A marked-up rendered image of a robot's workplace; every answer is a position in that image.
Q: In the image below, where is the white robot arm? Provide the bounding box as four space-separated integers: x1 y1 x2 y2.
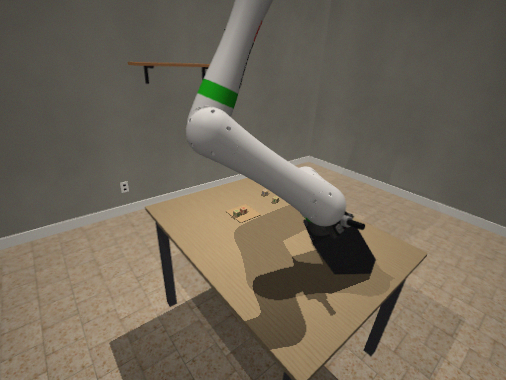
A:
186 0 365 239

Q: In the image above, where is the tan flat mat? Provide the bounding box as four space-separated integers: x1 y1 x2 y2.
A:
226 204 261 223

